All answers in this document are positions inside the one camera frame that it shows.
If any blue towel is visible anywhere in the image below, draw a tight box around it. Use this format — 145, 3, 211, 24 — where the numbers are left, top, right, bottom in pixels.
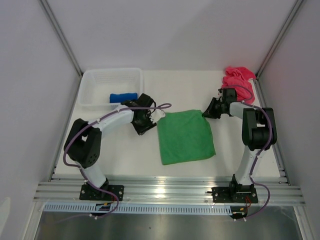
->
109, 92, 138, 103

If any white plastic basket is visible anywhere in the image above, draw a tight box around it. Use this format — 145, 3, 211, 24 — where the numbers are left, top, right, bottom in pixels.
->
77, 68, 144, 111

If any aluminium frame post right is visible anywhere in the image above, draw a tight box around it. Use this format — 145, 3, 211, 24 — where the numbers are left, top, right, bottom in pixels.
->
255, 0, 307, 80

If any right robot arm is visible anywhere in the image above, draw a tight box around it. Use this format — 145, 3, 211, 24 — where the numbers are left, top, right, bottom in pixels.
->
202, 87, 278, 202

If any aluminium frame rail right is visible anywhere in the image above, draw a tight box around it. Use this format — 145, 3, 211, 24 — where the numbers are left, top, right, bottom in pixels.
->
253, 79, 291, 186

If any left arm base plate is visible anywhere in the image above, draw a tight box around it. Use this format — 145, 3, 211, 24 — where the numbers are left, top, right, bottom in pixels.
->
79, 184, 125, 201

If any green towel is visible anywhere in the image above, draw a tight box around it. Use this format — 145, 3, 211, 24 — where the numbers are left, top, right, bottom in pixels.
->
157, 109, 216, 166

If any pink towel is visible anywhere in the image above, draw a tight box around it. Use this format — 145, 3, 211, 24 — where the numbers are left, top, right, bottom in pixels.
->
221, 66, 256, 104

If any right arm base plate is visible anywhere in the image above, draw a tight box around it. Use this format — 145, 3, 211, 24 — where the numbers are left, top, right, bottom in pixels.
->
206, 186, 258, 204

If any aluminium front rail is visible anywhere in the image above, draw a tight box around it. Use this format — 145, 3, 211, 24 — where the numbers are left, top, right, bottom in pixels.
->
33, 175, 306, 206

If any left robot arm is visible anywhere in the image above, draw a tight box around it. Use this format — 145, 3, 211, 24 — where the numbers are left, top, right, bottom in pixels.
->
63, 93, 157, 200

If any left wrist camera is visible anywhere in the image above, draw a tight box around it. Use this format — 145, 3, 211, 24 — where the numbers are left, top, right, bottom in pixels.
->
150, 109, 166, 123

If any aluminium frame post left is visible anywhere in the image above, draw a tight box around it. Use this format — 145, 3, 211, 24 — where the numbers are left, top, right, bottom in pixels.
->
37, 0, 84, 77

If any slotted cable duct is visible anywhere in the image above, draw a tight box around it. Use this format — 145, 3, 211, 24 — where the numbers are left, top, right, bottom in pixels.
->
43, 202, 232, 216

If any aluminium frame post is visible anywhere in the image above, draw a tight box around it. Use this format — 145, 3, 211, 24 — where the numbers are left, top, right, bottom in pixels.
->
37, 0, 84, 77
255, 0, 307, 80

